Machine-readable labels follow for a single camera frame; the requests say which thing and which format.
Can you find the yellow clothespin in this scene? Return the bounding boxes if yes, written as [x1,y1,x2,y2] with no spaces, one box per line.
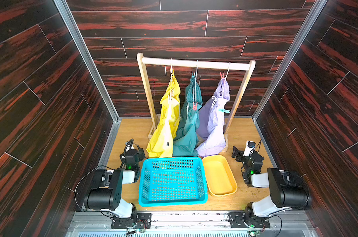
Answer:
[170,68,175,78]

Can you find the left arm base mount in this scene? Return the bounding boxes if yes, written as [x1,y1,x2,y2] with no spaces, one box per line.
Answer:
[111,212,152,229]

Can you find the blue wire hanger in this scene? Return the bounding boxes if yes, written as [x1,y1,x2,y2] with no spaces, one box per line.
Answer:
[194,60,198,79]

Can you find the wooden clothes rack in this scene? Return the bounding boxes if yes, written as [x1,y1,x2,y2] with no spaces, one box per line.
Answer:
[136,52,256,152]

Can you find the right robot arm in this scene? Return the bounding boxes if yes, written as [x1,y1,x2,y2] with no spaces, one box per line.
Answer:
[231,141,311,227]

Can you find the yellow plastic tray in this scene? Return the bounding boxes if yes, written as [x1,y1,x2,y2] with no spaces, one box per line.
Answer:
[202,155,238,197]

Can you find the lilac shorts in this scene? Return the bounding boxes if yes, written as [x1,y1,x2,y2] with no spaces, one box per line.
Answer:
[196,79,230,157]

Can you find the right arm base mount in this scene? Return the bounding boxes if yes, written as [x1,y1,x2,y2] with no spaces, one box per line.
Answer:
[226,212,270,229]

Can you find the green shorts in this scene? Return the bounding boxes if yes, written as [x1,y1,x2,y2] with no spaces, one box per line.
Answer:
[173,77,203,157]

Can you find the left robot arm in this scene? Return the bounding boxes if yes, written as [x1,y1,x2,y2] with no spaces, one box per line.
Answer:
[84,148,145,219]

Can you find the turquoise plastic basket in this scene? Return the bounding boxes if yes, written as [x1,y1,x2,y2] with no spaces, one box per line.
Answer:
[138,157,208,207]

